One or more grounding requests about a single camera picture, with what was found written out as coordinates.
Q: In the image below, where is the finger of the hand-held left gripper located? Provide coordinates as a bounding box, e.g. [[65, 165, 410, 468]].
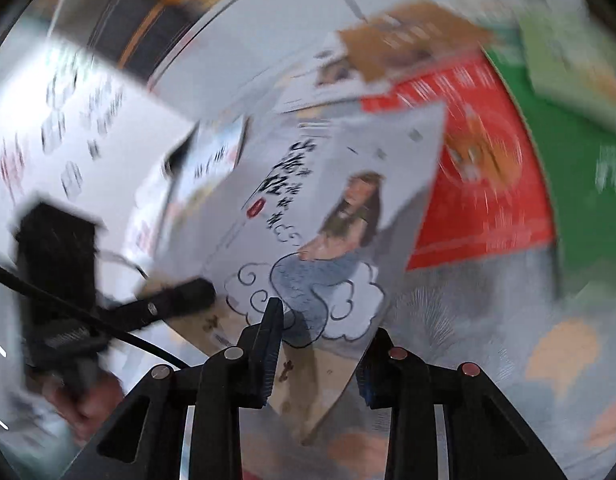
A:
[[95, 279, 217, 333]]

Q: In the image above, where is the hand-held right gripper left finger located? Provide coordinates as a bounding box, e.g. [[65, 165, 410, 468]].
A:
[[62, 297, 286, 480]]

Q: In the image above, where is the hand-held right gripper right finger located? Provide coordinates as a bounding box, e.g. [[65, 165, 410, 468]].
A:
[[355, 327, 569, 480]]

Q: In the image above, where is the white mermaid cover book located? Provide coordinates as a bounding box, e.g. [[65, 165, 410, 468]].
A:
[[193, 102, 449, 446]]

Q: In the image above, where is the red book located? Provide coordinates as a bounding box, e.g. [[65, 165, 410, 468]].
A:
[[360, 55, 559, 273]]

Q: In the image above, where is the row of dark books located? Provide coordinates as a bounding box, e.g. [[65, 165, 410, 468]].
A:
[[88, 0, 219, 86]]

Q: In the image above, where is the person's left hand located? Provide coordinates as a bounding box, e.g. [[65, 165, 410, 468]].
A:
[[42, 370, 131, 446]]

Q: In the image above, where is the white colourful print book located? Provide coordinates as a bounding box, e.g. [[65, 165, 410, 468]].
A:
[[132, 120, 249, 271]]

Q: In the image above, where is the open white spiral book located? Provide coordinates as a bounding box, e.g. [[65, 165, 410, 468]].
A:
[[0, 40, 199, 281]]

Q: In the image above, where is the illustrated white book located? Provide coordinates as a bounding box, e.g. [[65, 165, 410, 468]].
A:
[[278, 35, 393, 113]]

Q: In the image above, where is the dark green book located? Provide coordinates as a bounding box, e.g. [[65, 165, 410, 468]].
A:
[[483, 45, 616, 306]]

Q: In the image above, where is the brown cover book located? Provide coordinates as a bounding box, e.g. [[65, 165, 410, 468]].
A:
[[315, 2, 494, 96]]

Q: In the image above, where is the light green book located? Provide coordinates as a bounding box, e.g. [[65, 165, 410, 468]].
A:
[[518, 10, 616, 136]]

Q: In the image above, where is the black cable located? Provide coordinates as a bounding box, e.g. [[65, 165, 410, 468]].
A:
[[0, 259, 191, 370]]

